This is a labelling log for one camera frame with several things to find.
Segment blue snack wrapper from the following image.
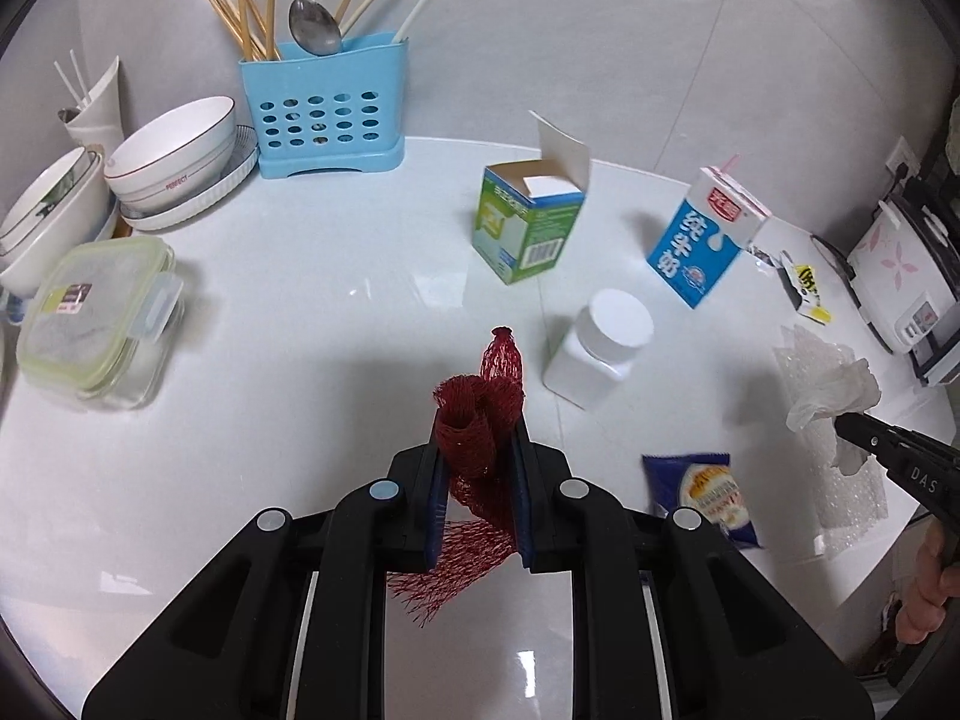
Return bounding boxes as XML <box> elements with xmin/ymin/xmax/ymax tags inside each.
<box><xmin>641</xmin><ymin>454</ymin><xmax>760</xmax><ymax>550</ymax></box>

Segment blue utensil holder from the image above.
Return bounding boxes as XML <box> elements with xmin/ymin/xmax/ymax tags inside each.
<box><xmin>239</xmin><ymin>32</ymin><xmax>409</xmax><ymax>179</ymax></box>

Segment red mesh net bag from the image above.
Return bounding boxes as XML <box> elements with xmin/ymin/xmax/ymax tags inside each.
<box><xmin>387</xmin><ymin>327</ymin><xmax>526</xmax><ymax>626</ymax></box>

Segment clear food container green lid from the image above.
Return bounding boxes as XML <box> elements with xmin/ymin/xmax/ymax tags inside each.
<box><xmin>16</xmin><ymin>238</ymin><xmax>184</xmax><ymax>411</ymax></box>

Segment yellow black wrapper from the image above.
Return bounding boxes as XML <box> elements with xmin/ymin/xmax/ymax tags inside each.
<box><xmin>778</xmin><ymin>250</ymin><xmax>832</xmax><ymax>327</ymax></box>

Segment silver foil scrap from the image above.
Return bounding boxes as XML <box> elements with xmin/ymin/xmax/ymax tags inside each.
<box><xmin>745</xmin><ymin>244</ymin><xmax>779</xmax><ymax>275</ymax></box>

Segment wall power socket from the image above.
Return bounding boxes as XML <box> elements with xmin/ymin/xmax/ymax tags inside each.
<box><xmin>885</xmin><ymin>137</ymin><xmax>921</xmax><ymax>179</ymax></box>

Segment white rice cooker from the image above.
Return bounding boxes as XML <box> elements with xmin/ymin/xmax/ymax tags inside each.
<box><xmin>846</xmin><ymin>177</ymin><xmax>958</xmax><ymax>387</ymax></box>

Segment white ribbed plate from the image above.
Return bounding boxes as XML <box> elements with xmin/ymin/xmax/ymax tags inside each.
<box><xmin>119</xmin><ymin>125</ymin><xmax>259</xmax><ymax>232</ymax></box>

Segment blue milk carton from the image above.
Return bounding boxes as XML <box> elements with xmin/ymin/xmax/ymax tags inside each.
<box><xmin>647</xmin><ymin>166</ymin><xmax>771</xmax><ymax>309</ymax></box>

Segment green open cardboard box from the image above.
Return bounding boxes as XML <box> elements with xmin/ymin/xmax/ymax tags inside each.
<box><xmin>472</xmin><ymin>112</ymin><xmax>590</xmax><ymax>284</ymax></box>

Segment white plastic bottle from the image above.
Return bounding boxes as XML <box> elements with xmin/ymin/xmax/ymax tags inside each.
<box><xmin>544</xmin><ymin>288</ymin><xmax>654</xmax><ymax>410</ymax></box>

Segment wooden chopsticks bundle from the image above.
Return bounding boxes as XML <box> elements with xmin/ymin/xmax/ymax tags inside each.
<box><xmin>206</xmin><ymin>0</ymin><xmax>280</xmax><ymax>62</ymax></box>

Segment bubble wrap sheet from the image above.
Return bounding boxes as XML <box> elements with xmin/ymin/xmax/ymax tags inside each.
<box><xmin>775</xmin><ymin>325</ymin><xmax>889</xmax><ymax>559</ymax></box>

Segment white bowl red rim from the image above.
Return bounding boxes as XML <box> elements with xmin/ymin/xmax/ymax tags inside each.
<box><xmin>104</xmin><ymin>94</ymin><xmax>236</xmax><ymax>213</ymax></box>

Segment metal spoon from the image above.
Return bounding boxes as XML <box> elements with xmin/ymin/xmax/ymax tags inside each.
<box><xmin>288</xmin><ymin>0</ymin><xmax>342</xmax><ymax>57</ymax></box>

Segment white paper cup with straws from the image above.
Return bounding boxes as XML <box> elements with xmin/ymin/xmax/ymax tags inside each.
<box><xmin>53</xmin><ymin>52</ymin><xmax>125</xmax><ymax>158</ymax></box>

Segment stacked white bowls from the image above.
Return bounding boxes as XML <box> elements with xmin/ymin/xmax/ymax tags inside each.
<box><xmin>2</xmin><ymin>146</ymin><xmax>112</xmax><ymax>298</ymax></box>

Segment person's right hand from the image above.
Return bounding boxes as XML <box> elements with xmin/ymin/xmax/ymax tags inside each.
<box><xmin>895</xmin><ymin>520</ymin><xmax>958</xmax><ymax>645</ymax></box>

